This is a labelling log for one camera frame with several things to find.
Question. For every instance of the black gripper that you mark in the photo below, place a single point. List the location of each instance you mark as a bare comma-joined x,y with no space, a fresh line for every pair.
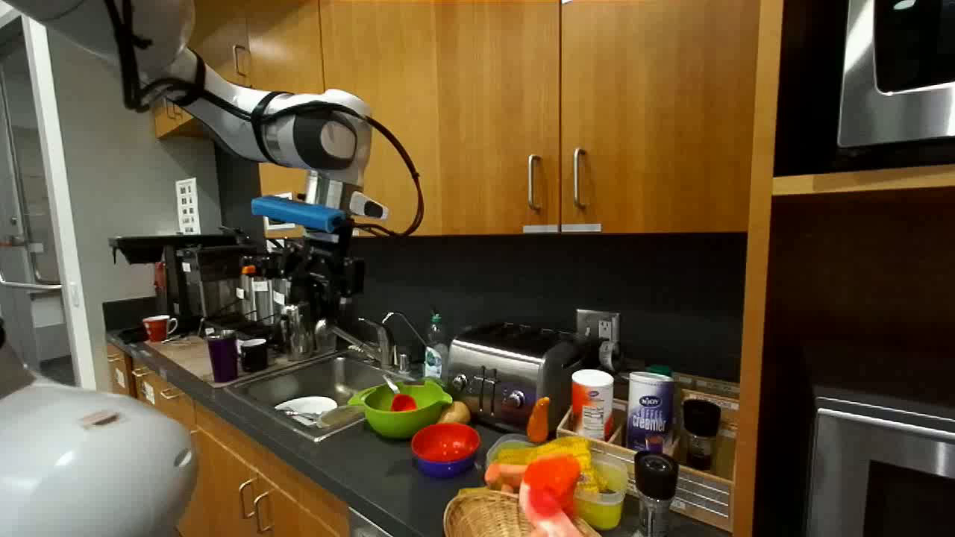
327,277

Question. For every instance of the silver toaster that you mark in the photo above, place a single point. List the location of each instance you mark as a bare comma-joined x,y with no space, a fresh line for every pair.
501,368

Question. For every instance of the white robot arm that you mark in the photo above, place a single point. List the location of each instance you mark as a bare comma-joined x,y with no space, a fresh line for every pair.
92,463

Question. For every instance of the black mug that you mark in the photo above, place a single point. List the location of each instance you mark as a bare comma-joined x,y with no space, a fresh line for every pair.
254,354

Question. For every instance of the chrome faucet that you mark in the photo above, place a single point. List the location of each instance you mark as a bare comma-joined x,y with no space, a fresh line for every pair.
376,340

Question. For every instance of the black coffee machine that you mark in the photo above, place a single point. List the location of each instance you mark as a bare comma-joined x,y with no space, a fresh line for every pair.
203,283

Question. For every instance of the stainless steel sink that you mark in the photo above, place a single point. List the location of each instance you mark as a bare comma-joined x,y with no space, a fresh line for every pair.
327,377

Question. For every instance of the purple travel mug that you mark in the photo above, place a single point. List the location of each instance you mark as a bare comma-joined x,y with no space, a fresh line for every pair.
222,354

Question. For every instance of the dish soap bottle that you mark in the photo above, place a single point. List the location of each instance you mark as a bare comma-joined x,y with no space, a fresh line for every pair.
436,347

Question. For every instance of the white plate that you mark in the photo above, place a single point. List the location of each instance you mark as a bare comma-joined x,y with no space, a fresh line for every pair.
304,408

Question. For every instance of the red toy in bowl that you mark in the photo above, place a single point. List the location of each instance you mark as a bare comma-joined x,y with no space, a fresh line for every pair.
403,404

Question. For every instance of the green plastic bowl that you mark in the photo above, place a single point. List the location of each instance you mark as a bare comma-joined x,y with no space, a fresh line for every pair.
400,416

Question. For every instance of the red coffee cup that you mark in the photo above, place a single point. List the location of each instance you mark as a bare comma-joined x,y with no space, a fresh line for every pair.
158,328

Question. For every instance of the red and blue bowl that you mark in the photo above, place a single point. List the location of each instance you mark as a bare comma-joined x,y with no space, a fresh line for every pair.
445,450

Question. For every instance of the orange toy carrot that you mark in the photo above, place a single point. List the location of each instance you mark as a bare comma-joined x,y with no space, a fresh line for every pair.
537,423

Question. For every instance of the wicker basket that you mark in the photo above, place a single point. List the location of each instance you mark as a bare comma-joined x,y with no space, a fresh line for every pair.
489,514

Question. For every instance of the white red canister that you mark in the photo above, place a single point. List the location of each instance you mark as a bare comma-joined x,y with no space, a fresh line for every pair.
591,402

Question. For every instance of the red pink toy food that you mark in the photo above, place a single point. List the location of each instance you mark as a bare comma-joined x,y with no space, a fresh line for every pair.
546,498

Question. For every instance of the white blue canister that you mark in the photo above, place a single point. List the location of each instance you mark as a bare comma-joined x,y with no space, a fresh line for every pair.
648,410

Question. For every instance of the yellow plastic container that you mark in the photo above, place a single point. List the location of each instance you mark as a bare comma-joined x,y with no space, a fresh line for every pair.
601,484

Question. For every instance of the black pepper grinder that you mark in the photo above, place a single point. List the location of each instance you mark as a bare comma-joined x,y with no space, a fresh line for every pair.
655,481

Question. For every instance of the dark lidded jar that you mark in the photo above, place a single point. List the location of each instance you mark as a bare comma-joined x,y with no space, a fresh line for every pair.
700,429

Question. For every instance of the wooden tray box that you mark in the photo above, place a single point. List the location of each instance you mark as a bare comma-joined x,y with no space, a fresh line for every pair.
703,495

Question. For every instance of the steel lower oven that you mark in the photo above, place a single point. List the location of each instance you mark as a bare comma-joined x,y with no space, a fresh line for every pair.
880,466

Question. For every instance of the steel microwave oven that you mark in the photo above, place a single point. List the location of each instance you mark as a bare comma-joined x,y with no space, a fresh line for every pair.
895,73

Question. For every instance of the wall power outlet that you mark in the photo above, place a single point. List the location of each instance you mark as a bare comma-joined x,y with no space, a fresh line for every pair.
601,328

